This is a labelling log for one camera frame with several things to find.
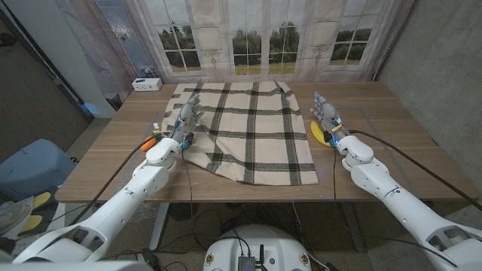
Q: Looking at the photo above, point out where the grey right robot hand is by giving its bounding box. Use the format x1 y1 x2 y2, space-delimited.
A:
309 90 349 148

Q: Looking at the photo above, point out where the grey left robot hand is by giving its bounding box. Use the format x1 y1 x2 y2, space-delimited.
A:
171 93 205 150

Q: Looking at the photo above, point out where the yellow banana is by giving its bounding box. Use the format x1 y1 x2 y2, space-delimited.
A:
310 120 334 148

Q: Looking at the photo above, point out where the cream black plaid scarf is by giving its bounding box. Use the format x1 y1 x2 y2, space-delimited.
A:
160 81 319 187

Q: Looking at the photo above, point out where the orange toy carrot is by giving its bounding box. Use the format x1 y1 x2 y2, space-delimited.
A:
140 129 163 153

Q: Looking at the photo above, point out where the white power strip box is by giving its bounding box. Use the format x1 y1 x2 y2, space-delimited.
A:
131 78 163 93

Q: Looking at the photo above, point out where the purple printed backdrop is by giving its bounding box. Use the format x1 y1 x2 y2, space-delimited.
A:
54 0 159 110

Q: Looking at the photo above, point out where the white table leg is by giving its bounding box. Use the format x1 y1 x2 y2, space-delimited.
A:
148 202 170 251

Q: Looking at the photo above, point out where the printed window backdrop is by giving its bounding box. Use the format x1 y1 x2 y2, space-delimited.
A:
124 0 415 84

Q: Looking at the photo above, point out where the grey table leg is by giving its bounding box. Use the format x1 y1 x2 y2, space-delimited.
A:
340 201 366 252

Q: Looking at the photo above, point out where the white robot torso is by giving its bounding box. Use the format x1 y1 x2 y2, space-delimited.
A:
202 224 313 271

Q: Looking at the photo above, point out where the black box on torso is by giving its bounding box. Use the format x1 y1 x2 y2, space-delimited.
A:
236 244 267 271

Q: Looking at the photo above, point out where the blue-grey plastic bin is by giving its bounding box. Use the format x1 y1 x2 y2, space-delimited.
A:
0 138 78 202

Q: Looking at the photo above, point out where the yellow patterned floor mat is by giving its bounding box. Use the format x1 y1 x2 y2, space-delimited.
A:
0 190 65 242

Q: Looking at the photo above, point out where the thin black left wrist cable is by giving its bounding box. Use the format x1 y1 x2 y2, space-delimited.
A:
181 147 194 220

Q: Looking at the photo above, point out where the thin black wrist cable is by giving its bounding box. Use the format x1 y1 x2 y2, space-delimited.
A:
331 145 339 205
181 147 194 220

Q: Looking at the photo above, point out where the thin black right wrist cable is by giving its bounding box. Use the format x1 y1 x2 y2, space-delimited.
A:
331 145 339 205

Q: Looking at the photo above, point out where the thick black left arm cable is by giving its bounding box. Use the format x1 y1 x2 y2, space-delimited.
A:
69 135 159 227

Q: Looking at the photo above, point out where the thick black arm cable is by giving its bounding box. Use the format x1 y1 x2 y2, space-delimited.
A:
69 135 159 227
348 129 482 212

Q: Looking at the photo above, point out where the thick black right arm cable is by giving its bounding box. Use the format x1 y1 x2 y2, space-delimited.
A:
348 129 482 212

